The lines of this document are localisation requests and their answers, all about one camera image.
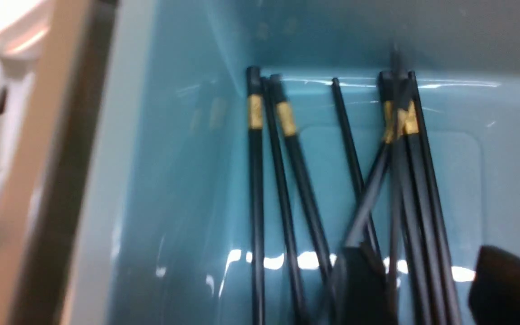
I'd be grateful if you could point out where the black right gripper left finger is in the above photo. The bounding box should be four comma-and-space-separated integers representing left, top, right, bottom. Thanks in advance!
323, 246, 397, 325

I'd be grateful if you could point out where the black chopstick far right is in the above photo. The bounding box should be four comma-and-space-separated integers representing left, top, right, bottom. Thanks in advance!
408, 70, 463, 325

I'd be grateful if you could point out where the teal chopstick bin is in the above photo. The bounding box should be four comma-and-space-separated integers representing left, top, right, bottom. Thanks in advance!
63, 0, 520, 325

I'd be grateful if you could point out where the black chopstick thin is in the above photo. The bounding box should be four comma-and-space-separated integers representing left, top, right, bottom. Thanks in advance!
260, 76, 310, 325
331, 77, 382, 261

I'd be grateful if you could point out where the black chopstick gold band far-left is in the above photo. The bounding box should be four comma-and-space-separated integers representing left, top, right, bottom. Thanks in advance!
246, 66, 265, 325

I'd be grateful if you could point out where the black chopstick gold band right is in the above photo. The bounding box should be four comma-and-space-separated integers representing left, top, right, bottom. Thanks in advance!
379, 46, 441, 325

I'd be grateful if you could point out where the grey spoon bin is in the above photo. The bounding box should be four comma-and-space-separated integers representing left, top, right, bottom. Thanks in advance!
0, 0, 121, 325

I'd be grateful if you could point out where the black chopstick gold band crossing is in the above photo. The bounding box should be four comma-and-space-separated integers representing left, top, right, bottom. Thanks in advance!
344, 71, 410, 248

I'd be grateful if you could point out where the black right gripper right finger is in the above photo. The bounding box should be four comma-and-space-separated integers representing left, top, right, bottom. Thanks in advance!
468, 245, 520, 325

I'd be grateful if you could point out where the black chopstick thin middle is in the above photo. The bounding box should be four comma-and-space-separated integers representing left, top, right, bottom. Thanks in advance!
331, 77, 382, 261

